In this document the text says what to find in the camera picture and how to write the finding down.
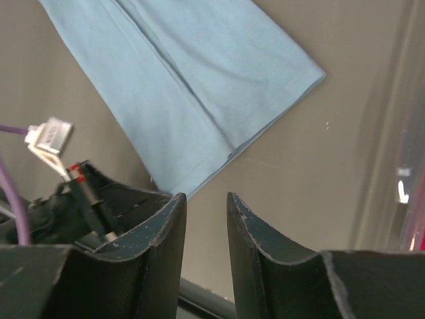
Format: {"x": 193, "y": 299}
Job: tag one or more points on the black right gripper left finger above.
{"x": 135, "y": 276}

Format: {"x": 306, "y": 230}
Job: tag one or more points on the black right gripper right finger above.
{"x": 276, "y": 277}

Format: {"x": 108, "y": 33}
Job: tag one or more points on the light blue t-shirt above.
{"x": 192, "y": 83}

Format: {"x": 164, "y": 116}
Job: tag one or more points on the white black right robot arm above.
{"x": 97, "y": 248}

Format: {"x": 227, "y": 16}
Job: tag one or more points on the clear plastic bin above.
{"x": 395, "y": 87}

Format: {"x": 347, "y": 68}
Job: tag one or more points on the grey aluminium frame rail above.
{"x": 198, "y": 302}

